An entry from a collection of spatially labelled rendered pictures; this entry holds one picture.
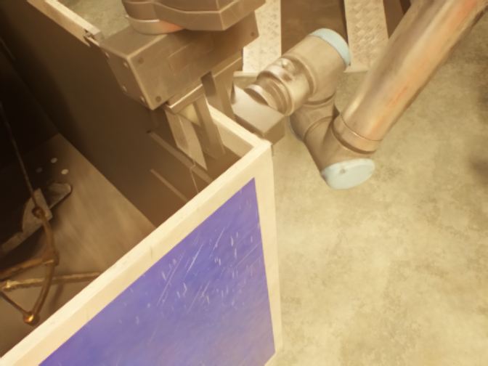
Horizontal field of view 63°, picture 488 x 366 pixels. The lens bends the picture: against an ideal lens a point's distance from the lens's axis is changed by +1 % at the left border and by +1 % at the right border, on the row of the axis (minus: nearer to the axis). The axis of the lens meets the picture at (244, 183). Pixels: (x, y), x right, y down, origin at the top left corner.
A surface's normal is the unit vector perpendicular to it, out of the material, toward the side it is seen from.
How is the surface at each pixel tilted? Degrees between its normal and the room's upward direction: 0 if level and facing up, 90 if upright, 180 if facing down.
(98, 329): 90
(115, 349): 90
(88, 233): 0
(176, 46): 80
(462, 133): 0
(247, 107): 0
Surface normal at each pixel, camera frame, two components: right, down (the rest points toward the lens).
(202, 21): -0.39, 0.73
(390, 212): -0.09, -0.58
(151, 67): 0.68, 0.43
